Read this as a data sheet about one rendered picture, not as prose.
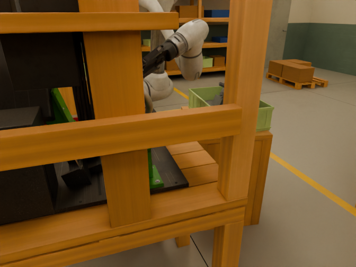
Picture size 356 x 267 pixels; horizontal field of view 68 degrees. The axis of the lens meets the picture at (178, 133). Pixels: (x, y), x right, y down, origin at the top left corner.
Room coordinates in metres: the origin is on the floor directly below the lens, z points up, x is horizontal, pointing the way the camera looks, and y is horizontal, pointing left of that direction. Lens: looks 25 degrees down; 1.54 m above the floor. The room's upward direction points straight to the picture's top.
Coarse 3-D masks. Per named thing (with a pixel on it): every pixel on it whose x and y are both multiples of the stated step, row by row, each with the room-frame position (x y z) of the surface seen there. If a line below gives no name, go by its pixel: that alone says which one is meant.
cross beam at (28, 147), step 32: (32, 128) 0.61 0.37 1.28; (64, 128) 0.61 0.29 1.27; (96, 128) 0.62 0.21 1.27; (128, 128) 0.65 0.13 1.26; (160, 128) 0.68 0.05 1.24; (192, 128) 0.71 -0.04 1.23; (224, 128) 0.74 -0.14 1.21; (0, 160) 0.55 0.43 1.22; (32, 160) 0.57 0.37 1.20; (64, 160) 0.59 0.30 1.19
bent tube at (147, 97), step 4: (144, 88) 0.98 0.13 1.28; (144, 92) 0.97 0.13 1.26; (144, 96) 0.97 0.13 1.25; (148, 96) 0.98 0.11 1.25; (148, 100) 0.97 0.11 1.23; (148, 104) 0.98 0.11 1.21; (152, 104) 0.99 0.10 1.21; (148, 108) 0.99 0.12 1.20; (152, 108) 1.00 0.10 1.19; (148, 112) 1.01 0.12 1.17
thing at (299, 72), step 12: (276, 60) 6.71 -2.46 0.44; (288, 60) 6.71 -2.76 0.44; (300, 60) 6.70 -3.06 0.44; (276, 72) 6.40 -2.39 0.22; (288, 72) 5.97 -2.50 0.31; (300, 72) 5.64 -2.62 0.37; (312, 72) 5.74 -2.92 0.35; (288, 84) 5.99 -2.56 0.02; (300, 84) 5.62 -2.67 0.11; (312, 84) 5.71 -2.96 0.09; (324, 84) 5.81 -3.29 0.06
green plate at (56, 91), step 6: (54, 90) 0.99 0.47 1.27; (54, 96) 0.96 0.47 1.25; (60, 96) 1.04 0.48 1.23; (54, 102) 0.97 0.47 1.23; (60, 102) 0.99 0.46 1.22; (54, 108) 0.97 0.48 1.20; (60, 108) 0.96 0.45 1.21; (66, 108) 1.05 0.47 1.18; (60, 114) 0.97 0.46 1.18; (66, 114) 0.99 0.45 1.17; (54, 120) 0.96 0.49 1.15; (60, 120) 0.97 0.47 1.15; (66, 120) 0.97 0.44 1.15; (72, 120) 1.04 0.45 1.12
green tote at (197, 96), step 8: (192, 88) 2.16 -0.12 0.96; (200, 88) 2.18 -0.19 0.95; (208, 88) 2.20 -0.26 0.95; (216, 88) 2.22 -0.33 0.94; (192, 96) 2.06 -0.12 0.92; (200, 96) 2.18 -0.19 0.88; (208, 96) 2.20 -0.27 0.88; (192, 104) 2.06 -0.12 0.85; (200, 104) 1.87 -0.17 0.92; (208, 104) 1.74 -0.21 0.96; (264, 104) 1.77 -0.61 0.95; (264, 112) 1.67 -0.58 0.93; (264, 120) 1.67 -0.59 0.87; (256, 128) 1.65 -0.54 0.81; (264, 128) 1.67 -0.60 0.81
